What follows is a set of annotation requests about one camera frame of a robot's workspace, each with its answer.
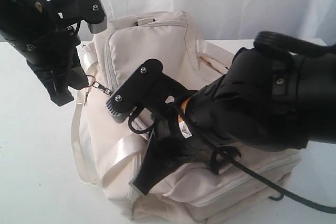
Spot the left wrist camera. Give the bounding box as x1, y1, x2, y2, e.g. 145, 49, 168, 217
49, 0, 107, 34

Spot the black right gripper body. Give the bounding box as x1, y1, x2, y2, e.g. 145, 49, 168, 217
154, 77, 263, 161

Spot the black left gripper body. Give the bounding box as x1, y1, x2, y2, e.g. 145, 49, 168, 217
23, 19, 80, 72

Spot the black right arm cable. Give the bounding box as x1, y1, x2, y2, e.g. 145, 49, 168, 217
178, 31, 336, 213

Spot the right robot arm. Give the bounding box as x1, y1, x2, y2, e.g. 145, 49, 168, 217
133, 46, 335, 194

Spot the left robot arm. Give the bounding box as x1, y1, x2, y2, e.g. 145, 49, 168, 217
1, 0, 88, 106

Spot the cream canvas duffel bag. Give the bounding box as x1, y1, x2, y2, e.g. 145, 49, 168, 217
70, 10, 302, 224

